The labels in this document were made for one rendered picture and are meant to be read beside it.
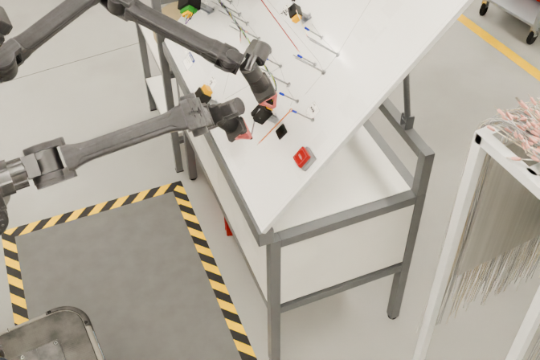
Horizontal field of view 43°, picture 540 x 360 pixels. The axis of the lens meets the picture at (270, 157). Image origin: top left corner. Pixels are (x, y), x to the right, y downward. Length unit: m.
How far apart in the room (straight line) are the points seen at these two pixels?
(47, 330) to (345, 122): 1.48
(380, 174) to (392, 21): 0.65
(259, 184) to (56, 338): 1.07
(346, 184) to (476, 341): 1.01
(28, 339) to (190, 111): 1.48
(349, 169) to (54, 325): 1.31
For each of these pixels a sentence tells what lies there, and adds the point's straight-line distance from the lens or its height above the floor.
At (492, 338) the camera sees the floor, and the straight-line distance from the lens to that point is 3.14.
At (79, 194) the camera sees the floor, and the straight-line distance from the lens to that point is 3.66.
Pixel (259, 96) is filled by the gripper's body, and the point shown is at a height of 1.22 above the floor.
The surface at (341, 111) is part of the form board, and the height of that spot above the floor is 1.22.
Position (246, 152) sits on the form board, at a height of 0.94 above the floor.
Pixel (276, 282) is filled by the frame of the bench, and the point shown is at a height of 0.57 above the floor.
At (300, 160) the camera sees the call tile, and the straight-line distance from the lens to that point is 2.12.
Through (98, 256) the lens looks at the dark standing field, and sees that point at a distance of 3.36.
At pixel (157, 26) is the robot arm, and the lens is 2.11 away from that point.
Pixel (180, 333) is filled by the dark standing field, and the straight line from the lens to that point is 3.05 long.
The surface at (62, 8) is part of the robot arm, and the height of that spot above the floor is 1.51.
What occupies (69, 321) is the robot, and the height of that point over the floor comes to 0.24.
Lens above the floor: 2.58
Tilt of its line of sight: 44 degrees down
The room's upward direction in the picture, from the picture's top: 1 degrees counter-clockwise
